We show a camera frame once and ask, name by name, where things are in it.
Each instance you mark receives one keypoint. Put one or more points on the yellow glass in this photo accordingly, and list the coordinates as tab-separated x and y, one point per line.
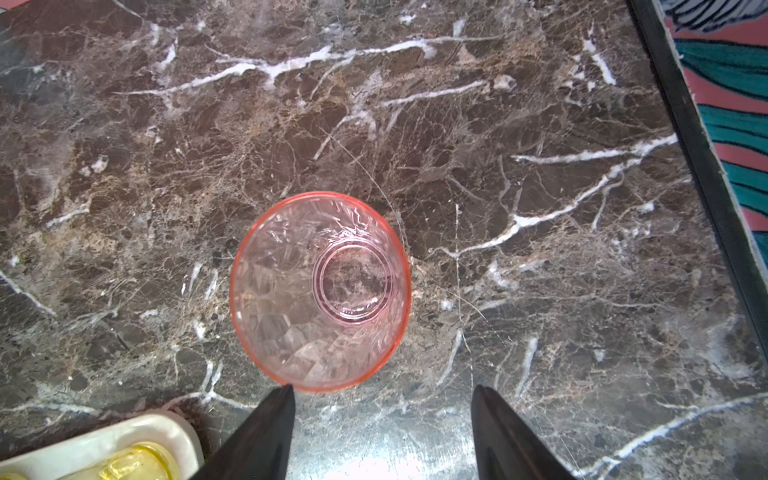
141	461

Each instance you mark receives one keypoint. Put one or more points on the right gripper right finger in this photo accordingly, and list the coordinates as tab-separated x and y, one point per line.
505	447

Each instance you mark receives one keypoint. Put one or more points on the beige square tray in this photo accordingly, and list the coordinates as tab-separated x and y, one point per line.
166	429

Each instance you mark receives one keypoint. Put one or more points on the right black frame post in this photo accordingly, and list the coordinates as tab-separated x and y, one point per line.
723	211

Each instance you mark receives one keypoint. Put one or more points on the pink glass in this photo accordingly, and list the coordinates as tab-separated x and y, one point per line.
320	292

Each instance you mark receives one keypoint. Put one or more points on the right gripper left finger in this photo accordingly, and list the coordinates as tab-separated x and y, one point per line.
260	447

